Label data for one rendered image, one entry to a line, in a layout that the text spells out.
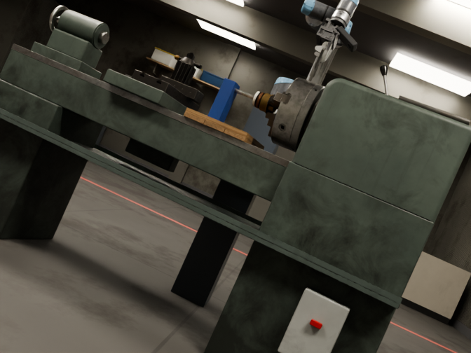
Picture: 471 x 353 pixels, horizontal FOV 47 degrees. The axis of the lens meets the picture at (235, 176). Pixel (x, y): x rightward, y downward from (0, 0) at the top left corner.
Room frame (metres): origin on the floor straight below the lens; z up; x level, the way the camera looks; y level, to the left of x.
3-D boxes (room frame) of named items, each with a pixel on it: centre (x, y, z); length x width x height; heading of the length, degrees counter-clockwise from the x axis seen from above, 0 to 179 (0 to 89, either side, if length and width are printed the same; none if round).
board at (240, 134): (2.49, 0.12, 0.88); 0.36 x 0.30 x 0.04; 164
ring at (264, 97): (2.46, 0.01, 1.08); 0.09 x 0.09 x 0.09; 74
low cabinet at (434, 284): (8.87, -2.73, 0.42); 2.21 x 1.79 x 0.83; 83
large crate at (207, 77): (11.63, 1.25, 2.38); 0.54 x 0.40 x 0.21; 83
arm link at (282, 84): (3.02, -0.05, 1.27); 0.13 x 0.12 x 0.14; 87
